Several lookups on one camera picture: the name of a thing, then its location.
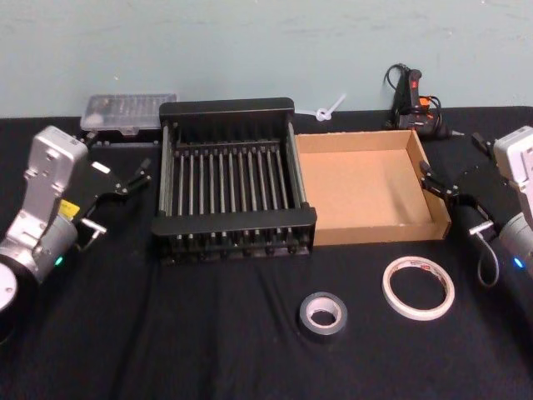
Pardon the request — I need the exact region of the black corded tool red switch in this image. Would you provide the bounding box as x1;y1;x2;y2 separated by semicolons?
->
382;62;464;141

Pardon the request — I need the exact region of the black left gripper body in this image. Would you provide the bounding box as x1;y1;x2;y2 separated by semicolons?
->
61;153;128;231

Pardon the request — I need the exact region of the pale wall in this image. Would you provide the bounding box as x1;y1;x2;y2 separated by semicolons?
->
0;0;533;121

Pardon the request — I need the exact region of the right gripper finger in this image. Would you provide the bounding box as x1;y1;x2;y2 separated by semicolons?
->
418;159;460;202
471;132;496;158

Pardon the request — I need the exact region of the white tape roll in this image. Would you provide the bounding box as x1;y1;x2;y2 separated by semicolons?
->
381;256;456;322

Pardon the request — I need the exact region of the black rack with steel bars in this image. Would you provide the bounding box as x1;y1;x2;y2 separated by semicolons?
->
150;97;318;268

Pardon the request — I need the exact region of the clear plastic case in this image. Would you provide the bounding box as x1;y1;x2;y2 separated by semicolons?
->
78;92;178;138

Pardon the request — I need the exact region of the thin dark right gripper cable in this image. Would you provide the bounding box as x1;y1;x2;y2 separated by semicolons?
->
469;222;501;288

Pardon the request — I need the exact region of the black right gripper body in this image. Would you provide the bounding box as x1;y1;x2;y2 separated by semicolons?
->
451;163;522;234

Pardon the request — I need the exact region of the shallow brown cardboard tray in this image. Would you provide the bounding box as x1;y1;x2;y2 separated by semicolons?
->
294;128;453;247

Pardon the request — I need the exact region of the silver tape roll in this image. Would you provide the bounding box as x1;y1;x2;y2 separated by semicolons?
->
297;292;349;345

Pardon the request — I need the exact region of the black table cloth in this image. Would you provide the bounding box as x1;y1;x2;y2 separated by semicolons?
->
0;106;533;400

